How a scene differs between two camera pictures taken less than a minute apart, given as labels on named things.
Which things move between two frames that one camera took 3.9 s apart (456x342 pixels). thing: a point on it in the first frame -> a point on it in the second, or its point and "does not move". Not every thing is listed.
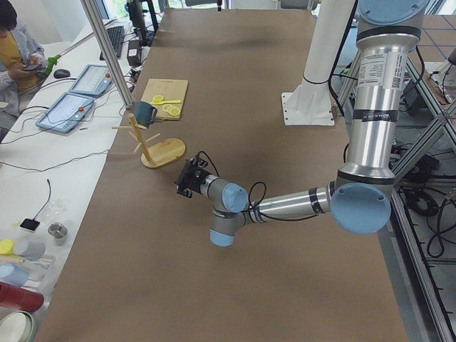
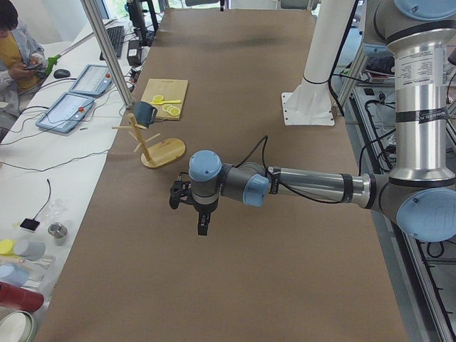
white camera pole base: (311, 104) does not move
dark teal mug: (145, 114) does not move
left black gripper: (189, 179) -> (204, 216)
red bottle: (24, 299) does not move
